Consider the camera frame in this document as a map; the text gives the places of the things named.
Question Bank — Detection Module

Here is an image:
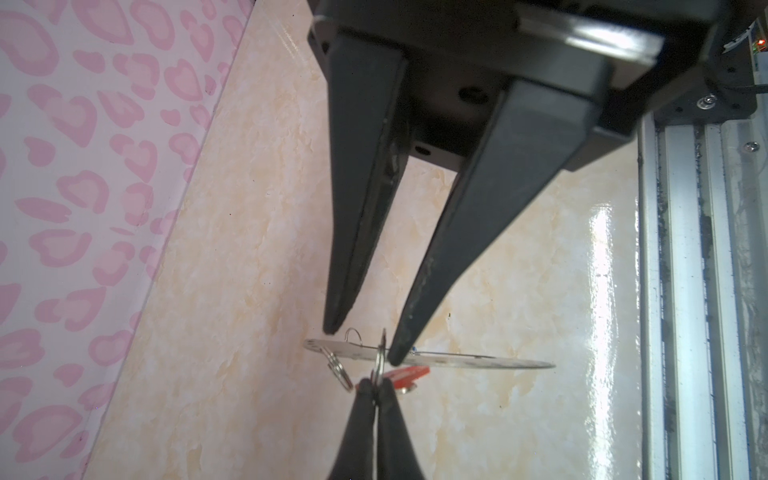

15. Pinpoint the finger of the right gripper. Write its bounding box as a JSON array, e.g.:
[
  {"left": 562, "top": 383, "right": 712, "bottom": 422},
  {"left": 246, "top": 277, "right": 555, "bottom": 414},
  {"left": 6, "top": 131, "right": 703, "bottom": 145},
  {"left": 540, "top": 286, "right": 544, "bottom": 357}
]
[
  {"left": 323, "top": 34, "right": 411, "bottom": 335},
  {"left": 388, "top": 80, "right": 601, "bottom": 366}
]

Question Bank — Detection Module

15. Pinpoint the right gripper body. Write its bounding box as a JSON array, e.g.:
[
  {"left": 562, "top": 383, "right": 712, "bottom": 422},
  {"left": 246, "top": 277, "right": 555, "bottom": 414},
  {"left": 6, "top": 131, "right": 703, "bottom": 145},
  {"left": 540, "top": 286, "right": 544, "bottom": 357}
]
[{"left": 309, "top": 1, "right": 732, "bottom": 171}]

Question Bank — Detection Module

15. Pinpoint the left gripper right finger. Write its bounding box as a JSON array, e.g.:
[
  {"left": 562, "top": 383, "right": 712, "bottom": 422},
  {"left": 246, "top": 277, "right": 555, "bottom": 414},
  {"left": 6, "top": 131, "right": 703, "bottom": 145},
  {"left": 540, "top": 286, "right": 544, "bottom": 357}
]
[{"left": 377, "top": 379, "right": 425, "bottom": 480}]

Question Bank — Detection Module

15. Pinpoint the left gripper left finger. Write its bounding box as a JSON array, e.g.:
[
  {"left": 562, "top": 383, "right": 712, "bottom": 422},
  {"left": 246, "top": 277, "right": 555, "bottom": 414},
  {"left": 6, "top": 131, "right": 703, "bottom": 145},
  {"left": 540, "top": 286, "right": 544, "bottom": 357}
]
[{"left": 328, "top": 379, "right": 376, "bottom": 480}]

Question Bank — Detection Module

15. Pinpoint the key with red tag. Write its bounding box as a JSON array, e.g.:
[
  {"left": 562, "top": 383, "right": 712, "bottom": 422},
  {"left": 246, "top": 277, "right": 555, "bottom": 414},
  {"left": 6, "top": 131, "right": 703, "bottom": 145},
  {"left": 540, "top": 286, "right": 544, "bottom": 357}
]
[{"left": 353, "top": 364, "right": 432, "bottom": 396}]

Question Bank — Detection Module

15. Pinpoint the metal perforated ring disc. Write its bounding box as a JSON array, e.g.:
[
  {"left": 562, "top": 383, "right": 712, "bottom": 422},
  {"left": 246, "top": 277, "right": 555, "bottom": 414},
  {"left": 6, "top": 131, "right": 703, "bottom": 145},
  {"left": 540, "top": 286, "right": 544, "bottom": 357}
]
[{"left": 303, "top": 332, "right": 555, "bottom": 392}]

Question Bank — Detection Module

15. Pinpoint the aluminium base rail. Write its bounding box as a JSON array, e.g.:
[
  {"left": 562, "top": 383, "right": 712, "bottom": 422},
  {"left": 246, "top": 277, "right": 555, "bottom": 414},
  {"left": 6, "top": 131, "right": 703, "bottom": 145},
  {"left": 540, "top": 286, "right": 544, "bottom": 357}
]
[{"left": 635, "top": 17, "right": 768, "bottom": 480}]

